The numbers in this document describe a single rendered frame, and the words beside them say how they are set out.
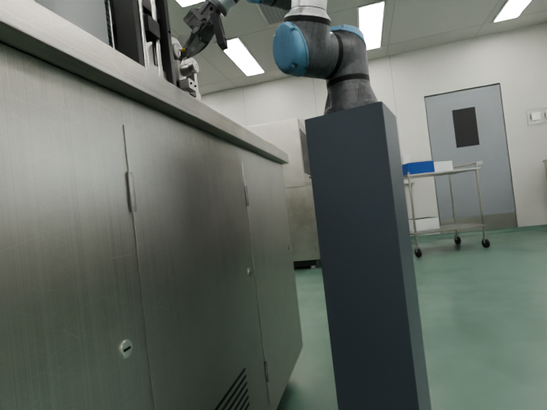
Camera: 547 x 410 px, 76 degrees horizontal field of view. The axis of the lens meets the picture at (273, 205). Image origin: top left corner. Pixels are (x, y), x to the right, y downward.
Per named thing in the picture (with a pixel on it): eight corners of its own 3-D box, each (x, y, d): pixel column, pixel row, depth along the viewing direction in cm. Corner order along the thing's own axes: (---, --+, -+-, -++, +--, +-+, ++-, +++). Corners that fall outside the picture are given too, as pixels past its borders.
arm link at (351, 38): (379, 76, 94) (374, 25, 95) (342, 70, 88) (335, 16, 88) (348, 91, 105) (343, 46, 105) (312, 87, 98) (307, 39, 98)
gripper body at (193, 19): (191, 31, 125) (213, 3, 123) (207, 45, 124) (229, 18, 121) (181, 20, 118) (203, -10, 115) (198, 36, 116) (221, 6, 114)
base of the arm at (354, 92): (385, 116, 99) (381, 81, 100) (374, 105, 86) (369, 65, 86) (334, 128, 107) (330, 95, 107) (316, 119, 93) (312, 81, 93)
